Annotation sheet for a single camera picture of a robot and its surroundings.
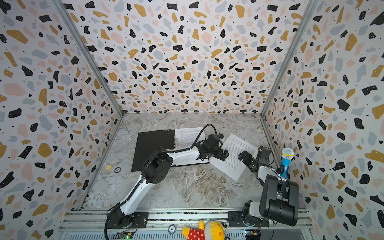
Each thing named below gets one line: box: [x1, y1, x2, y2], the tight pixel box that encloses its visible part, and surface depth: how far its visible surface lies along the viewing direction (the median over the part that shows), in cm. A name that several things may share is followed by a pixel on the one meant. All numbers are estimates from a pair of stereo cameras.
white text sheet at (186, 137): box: [175, 127, 205, 149], surface depth 111 cm
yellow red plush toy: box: [181, 220, 225, 240], surface depth 67 cm
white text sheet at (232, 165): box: [209, 133, 257, 182], surface depth 97 cm
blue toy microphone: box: [280, 147, 295, 178], surface depth 71 cm
